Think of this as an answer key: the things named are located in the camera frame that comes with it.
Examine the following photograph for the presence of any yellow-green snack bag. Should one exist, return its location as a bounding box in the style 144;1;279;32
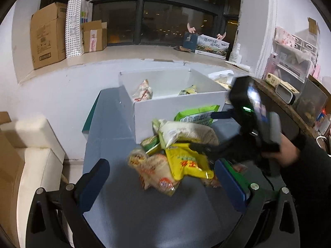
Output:
178;85;198;96

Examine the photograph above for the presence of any white rice cracker bag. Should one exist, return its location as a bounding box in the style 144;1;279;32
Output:
152;119;219;149

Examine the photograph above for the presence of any yellow bean snack bag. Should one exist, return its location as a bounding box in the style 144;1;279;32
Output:
165;143;214;181

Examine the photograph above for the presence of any green seaweed snack bag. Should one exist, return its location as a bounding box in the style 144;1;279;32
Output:
132;79;153;102

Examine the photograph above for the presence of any person's right hand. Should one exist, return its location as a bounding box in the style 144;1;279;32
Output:
262;134;300;166

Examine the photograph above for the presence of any large green snack bag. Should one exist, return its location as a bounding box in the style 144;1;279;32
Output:
174;105;219;126

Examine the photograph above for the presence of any dark wooden cabinet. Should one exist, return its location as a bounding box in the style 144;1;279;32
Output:
253;78;328;151

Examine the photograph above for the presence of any Indian flying cake package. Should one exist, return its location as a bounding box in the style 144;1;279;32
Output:
202;162;248;188

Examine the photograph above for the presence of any small cream box on cabinet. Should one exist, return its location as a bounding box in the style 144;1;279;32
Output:
264;73;300;94

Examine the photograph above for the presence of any white plastic bottle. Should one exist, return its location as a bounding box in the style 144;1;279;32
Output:
228;43;242;64

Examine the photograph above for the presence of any printed landscape gift box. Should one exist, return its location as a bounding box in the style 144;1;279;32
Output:
195;35;229;60

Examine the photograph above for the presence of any small green-gold snack pack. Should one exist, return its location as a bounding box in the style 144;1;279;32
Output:
140;136;162;156

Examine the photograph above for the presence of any white storage box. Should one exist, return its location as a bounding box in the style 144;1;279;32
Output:
118;69;227;144

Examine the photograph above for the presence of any white sofa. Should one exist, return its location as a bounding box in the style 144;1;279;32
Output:
1;112;66;247

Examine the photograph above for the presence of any dark blue gift box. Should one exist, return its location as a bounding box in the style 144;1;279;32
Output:
182;32;199;53

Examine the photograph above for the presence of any clear acrylic organizer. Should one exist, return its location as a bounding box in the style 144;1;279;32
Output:
263;26;318;83

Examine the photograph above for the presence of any orange white snack bag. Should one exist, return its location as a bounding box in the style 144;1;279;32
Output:
128;148;180;196

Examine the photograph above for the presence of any open small cardboard box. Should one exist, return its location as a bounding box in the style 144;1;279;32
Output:
83;20;107;53

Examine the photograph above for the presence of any tall brown cardboard box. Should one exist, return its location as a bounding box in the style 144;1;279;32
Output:
30;2;67;69

